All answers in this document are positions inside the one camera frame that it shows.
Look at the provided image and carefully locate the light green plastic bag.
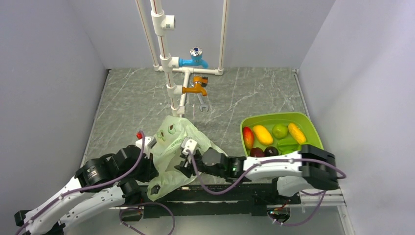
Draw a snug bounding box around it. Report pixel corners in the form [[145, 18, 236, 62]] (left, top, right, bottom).
[[147, 116, 224, 201]]

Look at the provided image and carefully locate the red orange fake mango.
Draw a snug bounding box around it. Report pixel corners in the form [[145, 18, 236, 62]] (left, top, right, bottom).
[[242, 126, 254, 150]]

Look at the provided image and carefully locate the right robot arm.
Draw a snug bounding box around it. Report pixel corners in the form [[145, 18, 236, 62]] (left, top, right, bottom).
[[175, 144, 345, 203]]

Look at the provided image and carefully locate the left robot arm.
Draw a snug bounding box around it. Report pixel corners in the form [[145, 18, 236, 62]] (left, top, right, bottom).
[[14, 145, 158, 235]]

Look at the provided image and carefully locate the dark red fake fruit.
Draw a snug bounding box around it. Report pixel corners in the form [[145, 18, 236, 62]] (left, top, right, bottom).
[[250, 147, 266, 158]]

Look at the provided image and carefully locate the yellow fake mango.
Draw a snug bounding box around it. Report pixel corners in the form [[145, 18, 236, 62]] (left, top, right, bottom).
[[253, 125, 274, 145]]

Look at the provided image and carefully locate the green fake lime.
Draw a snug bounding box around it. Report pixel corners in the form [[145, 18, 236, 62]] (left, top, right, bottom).
[[272, 124, 288, 140]]

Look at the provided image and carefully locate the green fake pepper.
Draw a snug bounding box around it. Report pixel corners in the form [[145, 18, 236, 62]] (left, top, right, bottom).
[[277, 139, 301, 155]]

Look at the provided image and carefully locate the yellow fake corn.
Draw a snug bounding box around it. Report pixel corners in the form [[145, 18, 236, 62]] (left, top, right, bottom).
[[287, 123, 307, 144]]

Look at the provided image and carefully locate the silver wrench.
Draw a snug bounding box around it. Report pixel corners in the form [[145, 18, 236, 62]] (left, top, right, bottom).
[[196, 94, 209, 112]]

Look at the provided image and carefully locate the dark purple round fruit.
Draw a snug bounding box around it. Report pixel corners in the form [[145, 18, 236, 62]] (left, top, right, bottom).
[[264, 146, 279, 157]]

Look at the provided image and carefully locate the green plastic basin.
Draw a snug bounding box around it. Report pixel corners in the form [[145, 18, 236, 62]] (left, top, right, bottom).
[[240, 112, 323, 156]]

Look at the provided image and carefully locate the orange faucet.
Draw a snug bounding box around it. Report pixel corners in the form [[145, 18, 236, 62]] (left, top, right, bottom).
[[182, 76, 208, 96]]

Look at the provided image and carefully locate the blue faucet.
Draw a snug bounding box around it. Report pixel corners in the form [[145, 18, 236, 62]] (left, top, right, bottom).
[[179, 47, 209, 69]]

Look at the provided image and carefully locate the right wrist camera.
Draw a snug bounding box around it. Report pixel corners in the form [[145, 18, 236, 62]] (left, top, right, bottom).
[[181, 137, 198, 158]]

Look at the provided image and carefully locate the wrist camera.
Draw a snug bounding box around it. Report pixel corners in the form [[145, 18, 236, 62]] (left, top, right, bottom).
[[135, 131, 157, 159], [181, 137, 198, 158]]

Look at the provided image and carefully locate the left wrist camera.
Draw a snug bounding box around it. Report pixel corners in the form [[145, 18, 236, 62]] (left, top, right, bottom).
[[135, 131, 157, 159]]

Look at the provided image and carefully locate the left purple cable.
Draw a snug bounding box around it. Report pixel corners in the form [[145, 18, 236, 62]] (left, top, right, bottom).
[[14, 130, 145, 235]]

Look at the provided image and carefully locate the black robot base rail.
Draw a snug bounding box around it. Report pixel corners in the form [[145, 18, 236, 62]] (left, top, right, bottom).
[[143, 183, 301, 218]]

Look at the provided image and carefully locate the white PVC pipe frame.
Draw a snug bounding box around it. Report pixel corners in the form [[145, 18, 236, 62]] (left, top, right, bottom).
[[135, 0, 230, 117]]

